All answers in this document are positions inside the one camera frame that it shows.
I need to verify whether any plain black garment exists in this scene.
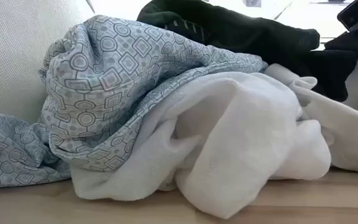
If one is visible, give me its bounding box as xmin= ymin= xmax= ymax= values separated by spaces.
xmin=286 ymin=48 xmax=358 ymax=103

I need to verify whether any black garment with white print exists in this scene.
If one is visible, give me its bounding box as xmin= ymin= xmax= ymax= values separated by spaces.
xmin=136 ymin=0 xmax=321 ymax=68

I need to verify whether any light blue geometric print garment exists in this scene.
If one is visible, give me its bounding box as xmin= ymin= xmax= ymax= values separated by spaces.
xmin=0 ymin=14 xmax=269 ymax=190

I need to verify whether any left cardboard box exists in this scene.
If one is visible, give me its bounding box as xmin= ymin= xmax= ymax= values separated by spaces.
xmin=0 ymin=0 xmax=88 ymax=125

